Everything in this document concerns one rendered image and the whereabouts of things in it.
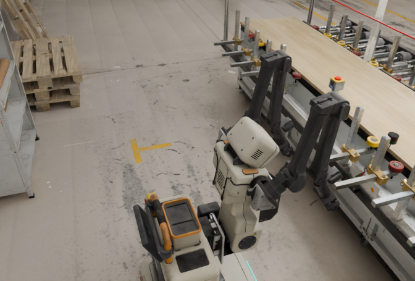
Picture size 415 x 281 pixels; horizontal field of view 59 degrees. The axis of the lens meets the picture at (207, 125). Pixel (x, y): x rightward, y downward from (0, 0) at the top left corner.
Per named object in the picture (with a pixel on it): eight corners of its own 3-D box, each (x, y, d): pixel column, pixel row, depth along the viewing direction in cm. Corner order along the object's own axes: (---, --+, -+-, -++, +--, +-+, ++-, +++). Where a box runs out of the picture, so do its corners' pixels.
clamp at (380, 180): (379, 185, 216) (381, 179, 213) (364, 170, 226) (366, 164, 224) (386, 183, 217) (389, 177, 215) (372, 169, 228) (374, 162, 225)
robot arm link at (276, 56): (259, 47, 174) (269, 55, 166) (283, 48, 179) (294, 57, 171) (238, 126, 197) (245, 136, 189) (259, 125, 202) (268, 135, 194)
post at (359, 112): (342, 168, 249) (360, 109, 222) (339, 165, 252) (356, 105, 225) (346, 167, 250) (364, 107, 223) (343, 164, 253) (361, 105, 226)
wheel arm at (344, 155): (316, 166, 233) (317, 161, 231) (313, 163, 236) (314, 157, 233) (373, 154, 245) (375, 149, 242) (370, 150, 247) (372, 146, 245)
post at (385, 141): (364, 199, 232) (386, 138, 205) (360, 195, 235) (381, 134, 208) (368, 197, 233) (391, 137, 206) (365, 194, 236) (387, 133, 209)
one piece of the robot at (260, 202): (255, 211, 159) (261, 192, 153) (250, 203, 162) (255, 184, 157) (275, 208, 162) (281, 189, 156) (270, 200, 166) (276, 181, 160)
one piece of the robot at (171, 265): (172, 355, 198) (164, 260, 151) (150, 270, 240) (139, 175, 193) (230, 334, 208) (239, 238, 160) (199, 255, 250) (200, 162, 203)
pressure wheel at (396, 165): (390, 184, 221) (396, 169, 214) (381, 175, 227) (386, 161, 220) (401, 181, 223) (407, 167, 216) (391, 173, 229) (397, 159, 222)
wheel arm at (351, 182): (335, 191, 211) (336, 186, 209) (331, 187, 214) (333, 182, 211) (397, 176, 223) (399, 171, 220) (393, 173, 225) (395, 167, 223)
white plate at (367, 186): (374, 201, 222) (379, 189, 216) (348, 173, 242) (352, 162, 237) (375, 201, 222) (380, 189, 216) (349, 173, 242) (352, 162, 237)
